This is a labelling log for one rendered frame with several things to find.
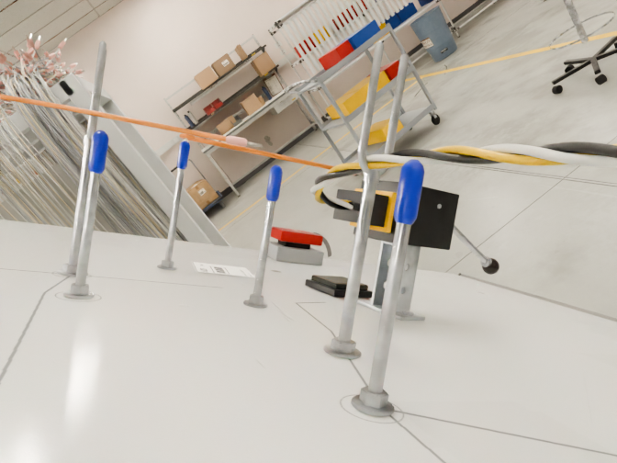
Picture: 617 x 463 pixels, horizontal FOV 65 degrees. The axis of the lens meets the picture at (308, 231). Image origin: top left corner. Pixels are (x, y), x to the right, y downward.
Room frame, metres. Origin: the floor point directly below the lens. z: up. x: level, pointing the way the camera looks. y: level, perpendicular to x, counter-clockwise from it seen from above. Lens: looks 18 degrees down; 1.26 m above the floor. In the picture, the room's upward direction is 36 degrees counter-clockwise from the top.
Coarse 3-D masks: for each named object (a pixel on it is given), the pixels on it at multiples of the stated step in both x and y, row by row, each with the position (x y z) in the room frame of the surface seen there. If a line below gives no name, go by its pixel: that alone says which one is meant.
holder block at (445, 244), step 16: (432, 192) 0.30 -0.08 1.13; (448, 192) 0.31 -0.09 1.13; (432, 208) 0.30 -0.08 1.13; (448, 208) 0.31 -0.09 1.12; (416, 224) 0.29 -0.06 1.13; (432, 224) 0.30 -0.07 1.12; (448, 224) 0.31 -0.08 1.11; (384, 240) 0.29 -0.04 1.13; (416, 240) 0.29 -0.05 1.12; (432, 240) 0.30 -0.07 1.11; (448, 240) 0.31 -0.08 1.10
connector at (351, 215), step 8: (344, 192) 0.30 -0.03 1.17; (352, 192) 0.30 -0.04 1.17; (360, 192) 0.29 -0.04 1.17; (352, 200) 0.30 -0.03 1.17; (360, 200) 0.29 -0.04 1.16; (376, 200) 0.29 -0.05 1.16; (384, 200) 0.29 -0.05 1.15; (376, 208) 0.29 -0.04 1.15; (384, 208) 0.29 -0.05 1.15; (336, 216) 0.31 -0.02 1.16; (344, 216) 0.30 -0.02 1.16; (352, 216) 0.29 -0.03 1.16; (376, 216) 0.29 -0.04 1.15; (384, 216) 0.29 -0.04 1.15; (376, 224) 0.29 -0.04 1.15; (384, 224) 0.29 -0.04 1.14
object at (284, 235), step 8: (272, 232) 0.55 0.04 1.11; (280, 232) 0.52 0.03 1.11; (288, 232) 0.51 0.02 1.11; (296, 232) 0.52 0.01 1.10; (304, 232) 0.52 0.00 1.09; (312, 232) 0.55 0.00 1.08; (280, 240) 0.51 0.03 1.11; (288, 240) 0.51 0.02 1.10; (296, 240) 0.51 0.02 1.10; (304, 240) 0.52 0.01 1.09; (312, 240) 0.52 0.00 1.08; (320, 240) 0.52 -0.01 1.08; (304, 248) 0.52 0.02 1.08
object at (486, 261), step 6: (438, 204) 0.30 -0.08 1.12; (456, 228) 0.34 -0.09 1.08; (456, 234) 0.34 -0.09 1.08; (462, 234) 0.34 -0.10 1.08; (462, 240) 0.34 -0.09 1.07; (468, 240) 0.34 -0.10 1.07; (468, 246) 0.34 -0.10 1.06; (474, 246) 0.34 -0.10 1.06; (474, 252) 0.34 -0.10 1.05; (480, 252) 0.35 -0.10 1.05; (480, 258) 0.35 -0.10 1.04; (486, 258) 0.35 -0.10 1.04; (486, 264) 0.35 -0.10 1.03
